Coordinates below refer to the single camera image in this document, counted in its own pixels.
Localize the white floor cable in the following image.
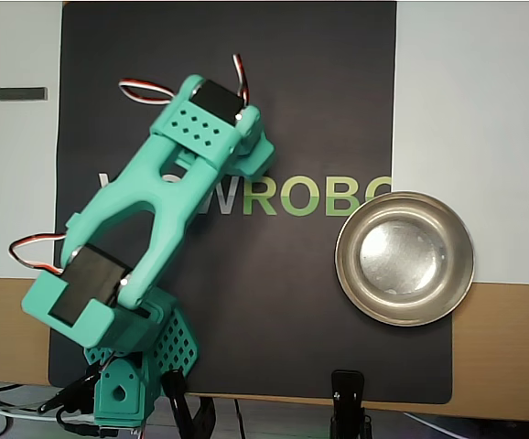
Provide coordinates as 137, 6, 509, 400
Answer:
0, 398, 54, 421

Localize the black table clamp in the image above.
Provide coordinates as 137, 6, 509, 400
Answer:
160, 368, 219, 439

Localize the thin black hanging cable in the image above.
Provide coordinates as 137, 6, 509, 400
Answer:
232, 397, 247, 439

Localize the red white black servo cable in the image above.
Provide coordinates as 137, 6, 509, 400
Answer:
117, 78, 178, 107
231, 53, 253, 111
7, 231, 70, 276

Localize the metal bowl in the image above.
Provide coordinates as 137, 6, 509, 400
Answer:
334, 190, 476, 327

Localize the black mat with WOWROBO print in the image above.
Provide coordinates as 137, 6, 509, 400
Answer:
48, 0, 454, 406

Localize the black usb stick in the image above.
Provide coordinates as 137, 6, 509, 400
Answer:
0, 86, 49, 102

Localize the teal robot arm with base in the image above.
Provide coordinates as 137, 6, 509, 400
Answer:
20, 73, 265, 434

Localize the white paper sheet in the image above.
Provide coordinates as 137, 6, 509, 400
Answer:
0, 0, 529, 285

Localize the teal gripper with motor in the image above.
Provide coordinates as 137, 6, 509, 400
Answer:
238, 134, 276, 178

